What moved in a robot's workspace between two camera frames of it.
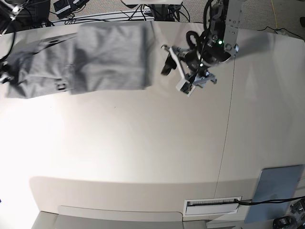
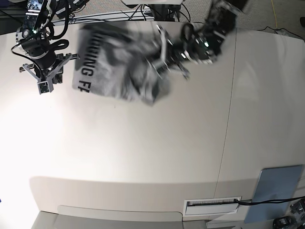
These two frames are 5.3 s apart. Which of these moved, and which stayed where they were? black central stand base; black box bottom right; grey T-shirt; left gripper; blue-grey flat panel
Moved: grey T-shirt; left gripper
Stayed: black box bottom right; black central stand base; blue-grey flat panel
